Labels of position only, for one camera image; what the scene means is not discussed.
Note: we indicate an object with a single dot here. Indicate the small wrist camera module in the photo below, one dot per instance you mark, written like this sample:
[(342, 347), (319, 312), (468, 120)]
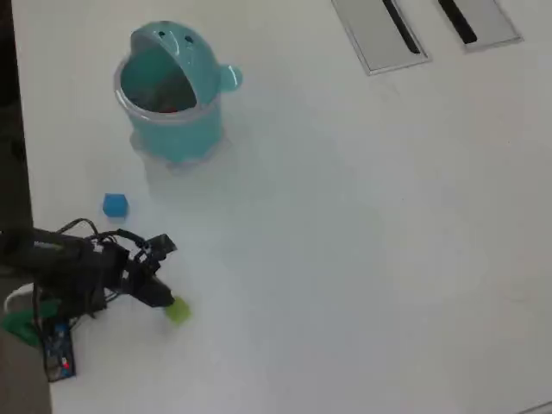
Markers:
[(161, 243)]

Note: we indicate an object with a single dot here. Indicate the blue controller circuit board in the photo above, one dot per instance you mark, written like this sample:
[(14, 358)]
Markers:
[(60, 349)]

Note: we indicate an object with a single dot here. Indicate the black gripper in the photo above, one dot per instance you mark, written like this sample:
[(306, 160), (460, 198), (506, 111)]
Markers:
[(138, 278)]

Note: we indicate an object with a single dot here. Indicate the teal whale-shaped bin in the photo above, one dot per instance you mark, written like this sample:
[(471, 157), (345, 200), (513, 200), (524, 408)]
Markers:
[(181, 129)]

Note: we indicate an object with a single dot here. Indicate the blue lego block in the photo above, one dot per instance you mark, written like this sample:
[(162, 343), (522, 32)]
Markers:
[(115, 206)]

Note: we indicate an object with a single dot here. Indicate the green lego block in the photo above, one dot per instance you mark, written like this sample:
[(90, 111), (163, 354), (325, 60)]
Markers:
[(180, 314)]

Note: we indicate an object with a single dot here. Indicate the red lego block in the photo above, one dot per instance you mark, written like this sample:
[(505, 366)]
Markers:
[(171, 109)]

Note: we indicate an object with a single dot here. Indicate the white rounded object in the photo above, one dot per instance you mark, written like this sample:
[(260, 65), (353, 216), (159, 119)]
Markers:
[(17, 290)]

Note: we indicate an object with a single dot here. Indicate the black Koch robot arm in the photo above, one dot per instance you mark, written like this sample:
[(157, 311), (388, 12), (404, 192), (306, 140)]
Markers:
[(64, 259)]

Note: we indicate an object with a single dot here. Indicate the green plastic table clamp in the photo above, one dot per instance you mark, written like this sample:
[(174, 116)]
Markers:
[(17, 325)]

